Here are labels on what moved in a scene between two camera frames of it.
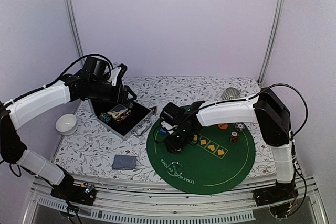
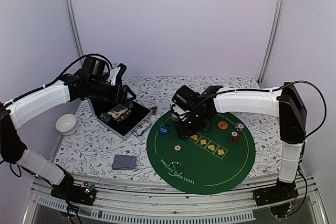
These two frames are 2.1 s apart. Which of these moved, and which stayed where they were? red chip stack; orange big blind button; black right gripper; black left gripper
Moved: black right gripper
Stayed: orange big blind button; red chip stack; black left gripper
